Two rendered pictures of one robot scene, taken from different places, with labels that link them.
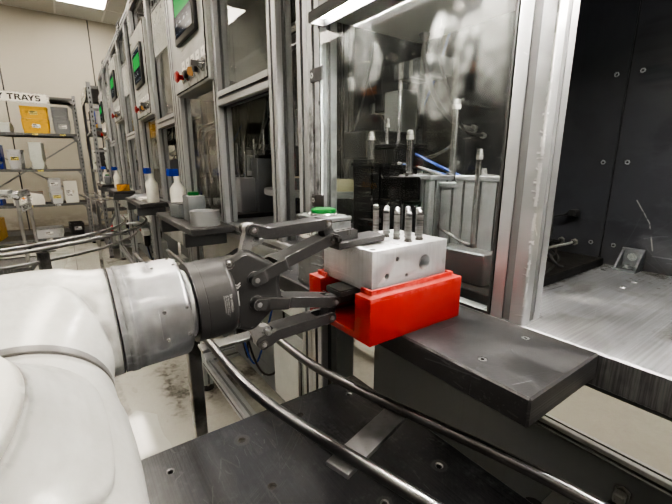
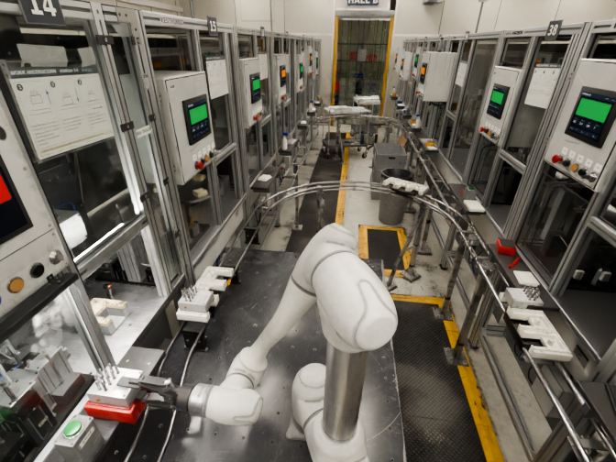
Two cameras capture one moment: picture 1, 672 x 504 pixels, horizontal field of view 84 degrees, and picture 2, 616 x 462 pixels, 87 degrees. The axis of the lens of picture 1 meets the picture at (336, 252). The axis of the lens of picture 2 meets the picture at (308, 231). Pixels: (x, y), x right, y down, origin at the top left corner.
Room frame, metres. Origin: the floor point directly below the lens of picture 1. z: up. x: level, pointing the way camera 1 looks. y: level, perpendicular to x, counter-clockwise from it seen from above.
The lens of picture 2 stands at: (0.55, 0.81, 1.93)
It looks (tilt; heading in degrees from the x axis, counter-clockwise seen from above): 30 degrees down; 223
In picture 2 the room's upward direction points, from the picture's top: 1 degrees clockwise
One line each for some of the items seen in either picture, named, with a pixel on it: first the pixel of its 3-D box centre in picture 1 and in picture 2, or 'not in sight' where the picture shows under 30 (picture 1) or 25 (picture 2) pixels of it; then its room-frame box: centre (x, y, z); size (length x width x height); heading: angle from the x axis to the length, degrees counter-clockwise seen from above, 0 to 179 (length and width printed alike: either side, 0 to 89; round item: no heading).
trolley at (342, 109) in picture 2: not in sight; (346, 130); (-4.69, -3.04, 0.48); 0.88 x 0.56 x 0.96; 143
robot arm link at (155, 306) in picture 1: (154, 310); (202, 400); (0.31, 0.16, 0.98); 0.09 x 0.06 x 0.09; 35
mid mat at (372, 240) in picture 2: not in sight; (383, 247); (-2.23, -0.61, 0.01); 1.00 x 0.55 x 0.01; 35
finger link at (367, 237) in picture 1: (355, 239); (129, 382); (0.44, -0.02, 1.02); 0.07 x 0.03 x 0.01; 125
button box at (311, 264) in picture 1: (328, 247); (77, 440); (0.61, 0.01, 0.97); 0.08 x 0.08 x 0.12; 35
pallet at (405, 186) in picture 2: not in sight; (404, 188); (-2.00, -0.38, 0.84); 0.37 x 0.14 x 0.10; 93
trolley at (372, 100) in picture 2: not in sight; (366, 118); (-5.96, -3.45, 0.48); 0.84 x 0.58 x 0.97; 43
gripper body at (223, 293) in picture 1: (233, 291); (179, 396); (0.36, 0.10, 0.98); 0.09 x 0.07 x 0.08; 125
